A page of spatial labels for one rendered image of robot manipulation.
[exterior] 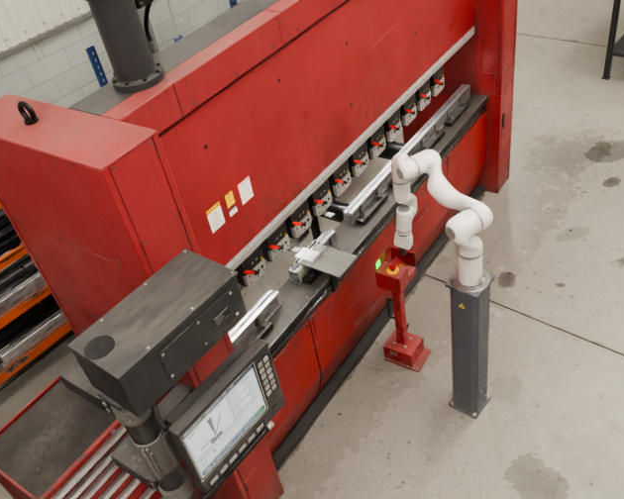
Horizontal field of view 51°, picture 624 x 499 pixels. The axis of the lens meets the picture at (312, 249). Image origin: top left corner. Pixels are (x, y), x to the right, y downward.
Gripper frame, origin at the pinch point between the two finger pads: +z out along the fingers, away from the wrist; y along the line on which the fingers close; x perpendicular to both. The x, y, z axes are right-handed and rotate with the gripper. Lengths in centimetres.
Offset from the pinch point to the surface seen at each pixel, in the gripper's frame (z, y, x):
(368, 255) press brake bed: 14.5, -23.5, 1.4
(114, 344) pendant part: -110, -5, -179
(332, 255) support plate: -13.4, -26.2, -33.2
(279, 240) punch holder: -39, -40, -58
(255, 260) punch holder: -41, -41, -77
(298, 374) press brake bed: 37, -24, -79
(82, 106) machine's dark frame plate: -140, -71, -118
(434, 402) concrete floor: 82, 37, -31
